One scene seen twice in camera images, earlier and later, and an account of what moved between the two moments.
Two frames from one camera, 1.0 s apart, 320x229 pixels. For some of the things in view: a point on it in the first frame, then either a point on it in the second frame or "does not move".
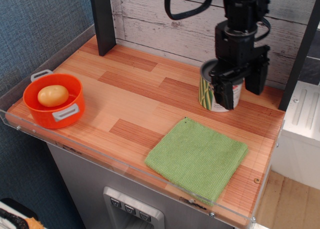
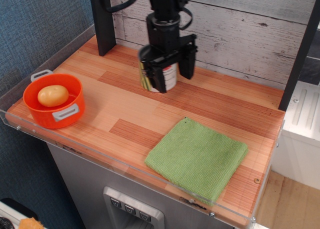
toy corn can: (207, 95) → (170, 74)
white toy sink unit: (297, 155) does not move
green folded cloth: (201, 160) does not move
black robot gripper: (235, 52) → (163, 35)
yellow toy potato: (52, 96) does not move
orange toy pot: (53, 100) does not move
